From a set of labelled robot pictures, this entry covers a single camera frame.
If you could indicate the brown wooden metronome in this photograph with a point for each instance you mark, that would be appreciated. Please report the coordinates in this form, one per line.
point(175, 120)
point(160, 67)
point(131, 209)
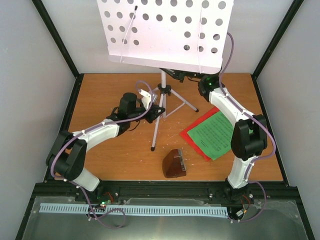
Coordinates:
point(171, 166)

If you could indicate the red sheet music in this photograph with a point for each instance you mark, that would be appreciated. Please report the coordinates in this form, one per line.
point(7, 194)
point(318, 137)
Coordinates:
point(192, 136)

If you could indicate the green sheet music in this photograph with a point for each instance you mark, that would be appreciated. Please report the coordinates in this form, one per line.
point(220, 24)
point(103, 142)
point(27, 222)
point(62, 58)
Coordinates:
point(216, 133)

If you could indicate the lilac music stand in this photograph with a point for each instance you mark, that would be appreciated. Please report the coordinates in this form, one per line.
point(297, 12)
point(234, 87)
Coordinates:
point(185, 35)

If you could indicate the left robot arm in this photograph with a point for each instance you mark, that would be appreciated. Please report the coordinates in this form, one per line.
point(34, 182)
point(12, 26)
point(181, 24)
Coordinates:
point(67, 155)

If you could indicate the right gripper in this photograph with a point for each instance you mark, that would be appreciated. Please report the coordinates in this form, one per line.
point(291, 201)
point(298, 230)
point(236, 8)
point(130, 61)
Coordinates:
point(179, 75)

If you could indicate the black aluminium frame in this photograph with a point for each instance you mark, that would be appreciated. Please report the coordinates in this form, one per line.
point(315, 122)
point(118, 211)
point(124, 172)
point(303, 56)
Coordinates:
point(279, 189)

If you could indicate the light blue cable duct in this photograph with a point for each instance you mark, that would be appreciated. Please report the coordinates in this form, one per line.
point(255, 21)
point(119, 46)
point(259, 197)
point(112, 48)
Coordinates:
point(137, 210)

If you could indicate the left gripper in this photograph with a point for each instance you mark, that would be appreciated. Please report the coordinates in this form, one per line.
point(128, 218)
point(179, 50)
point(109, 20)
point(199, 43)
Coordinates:
point(153, 110)

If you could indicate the clear plastic metronome cover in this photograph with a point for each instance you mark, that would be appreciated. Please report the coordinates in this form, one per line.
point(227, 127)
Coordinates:
point(181, 159)

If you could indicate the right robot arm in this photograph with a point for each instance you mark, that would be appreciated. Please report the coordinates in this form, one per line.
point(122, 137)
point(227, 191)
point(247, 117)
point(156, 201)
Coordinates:
point(249, 137)

